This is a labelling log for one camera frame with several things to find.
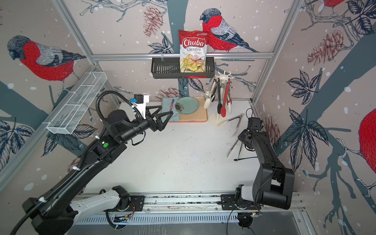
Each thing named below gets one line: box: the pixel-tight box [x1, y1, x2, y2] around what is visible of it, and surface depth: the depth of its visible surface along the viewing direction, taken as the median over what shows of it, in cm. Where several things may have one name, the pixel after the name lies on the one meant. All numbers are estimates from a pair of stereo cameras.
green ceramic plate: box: [174, 96, 200, 115], surface depth 121 cm
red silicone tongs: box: [220, 78, 231, 118], surface depth 87 cm
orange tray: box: [168, 96, 208, 123], surface depth 113 cm
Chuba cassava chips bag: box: [178, 29, 210, 73], surface depth 87 cm
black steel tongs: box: [215, 78, 223, 115], surface depth 85 cm
